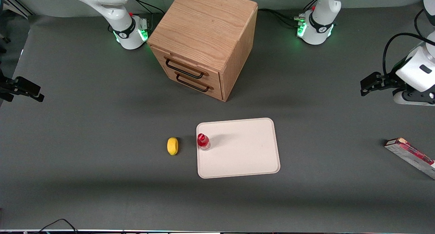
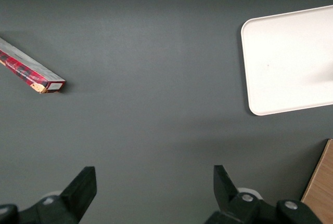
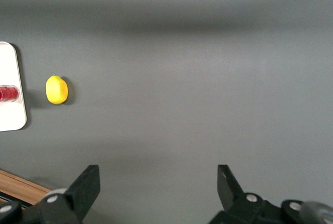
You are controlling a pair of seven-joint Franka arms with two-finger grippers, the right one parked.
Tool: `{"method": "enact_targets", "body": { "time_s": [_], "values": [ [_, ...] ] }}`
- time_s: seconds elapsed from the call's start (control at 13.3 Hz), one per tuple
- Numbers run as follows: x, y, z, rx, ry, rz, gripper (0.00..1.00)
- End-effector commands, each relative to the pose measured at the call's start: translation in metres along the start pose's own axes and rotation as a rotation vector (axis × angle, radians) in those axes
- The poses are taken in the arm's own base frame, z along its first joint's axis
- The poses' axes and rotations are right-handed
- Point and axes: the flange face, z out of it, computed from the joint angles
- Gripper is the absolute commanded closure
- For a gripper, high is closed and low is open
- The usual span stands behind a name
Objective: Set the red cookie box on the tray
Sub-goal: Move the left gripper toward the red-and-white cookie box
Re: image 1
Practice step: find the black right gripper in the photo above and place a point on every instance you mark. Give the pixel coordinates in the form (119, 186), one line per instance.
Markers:
(10, 85)

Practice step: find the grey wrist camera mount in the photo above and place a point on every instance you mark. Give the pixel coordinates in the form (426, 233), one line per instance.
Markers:
(413, 97)

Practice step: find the yellow lemon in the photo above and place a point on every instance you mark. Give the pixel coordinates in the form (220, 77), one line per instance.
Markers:
(172, 146)

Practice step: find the wooden drawer cabinet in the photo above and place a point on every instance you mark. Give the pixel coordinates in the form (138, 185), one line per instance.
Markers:
(207, 26)

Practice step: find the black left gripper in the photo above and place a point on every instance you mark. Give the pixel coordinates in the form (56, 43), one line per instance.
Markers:
(389, 81)

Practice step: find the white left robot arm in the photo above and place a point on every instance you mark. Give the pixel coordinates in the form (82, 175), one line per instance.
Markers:
(319, 26)

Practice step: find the small red-capped bottle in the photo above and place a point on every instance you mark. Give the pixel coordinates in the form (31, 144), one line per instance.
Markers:
(203, 142)

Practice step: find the beige plastic tray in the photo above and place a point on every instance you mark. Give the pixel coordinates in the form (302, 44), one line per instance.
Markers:
(243, 149)

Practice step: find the metal frame rail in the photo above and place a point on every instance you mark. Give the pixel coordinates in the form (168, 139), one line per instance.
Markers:
(15, 3)

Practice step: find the red tartan cookie box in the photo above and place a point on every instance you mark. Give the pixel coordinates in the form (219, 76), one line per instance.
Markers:
(409, 154)

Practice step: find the wooden drawer front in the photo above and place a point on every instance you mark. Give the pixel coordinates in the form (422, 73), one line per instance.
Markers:
(159, 55)
(217, 92)

